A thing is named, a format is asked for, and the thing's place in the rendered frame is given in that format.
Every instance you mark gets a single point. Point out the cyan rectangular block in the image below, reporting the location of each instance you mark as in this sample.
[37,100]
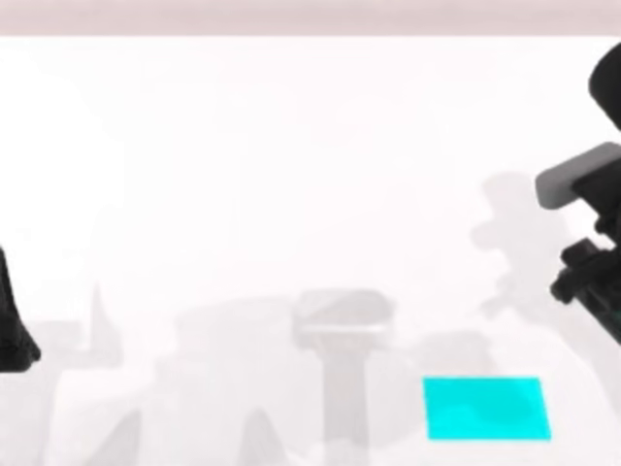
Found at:
[486,409]

